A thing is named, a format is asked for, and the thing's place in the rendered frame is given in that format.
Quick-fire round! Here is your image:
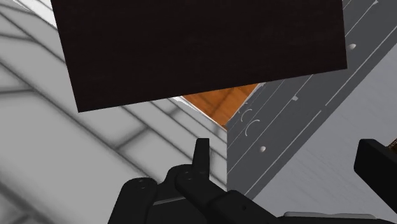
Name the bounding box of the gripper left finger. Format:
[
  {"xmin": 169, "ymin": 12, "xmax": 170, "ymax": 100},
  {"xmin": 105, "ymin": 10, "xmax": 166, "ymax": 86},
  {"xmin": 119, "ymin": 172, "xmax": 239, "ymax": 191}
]
[{"xmin": 108, "ymin": 138, "xmax": 281, "ymax": 224}]

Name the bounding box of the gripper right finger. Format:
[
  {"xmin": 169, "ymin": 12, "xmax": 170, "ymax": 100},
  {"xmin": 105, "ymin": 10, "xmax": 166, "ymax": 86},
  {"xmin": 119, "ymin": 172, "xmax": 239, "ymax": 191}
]
[{"xmin": 354, "ymin": 138, "xmax": 397, "ymax": 216}]

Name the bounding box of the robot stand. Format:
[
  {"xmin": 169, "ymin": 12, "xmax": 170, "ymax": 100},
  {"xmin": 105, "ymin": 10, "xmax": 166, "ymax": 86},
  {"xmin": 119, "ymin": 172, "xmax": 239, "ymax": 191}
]
[{"xmin": 49, "ymin": 0, "xmax": 348, "ymax": 113}]

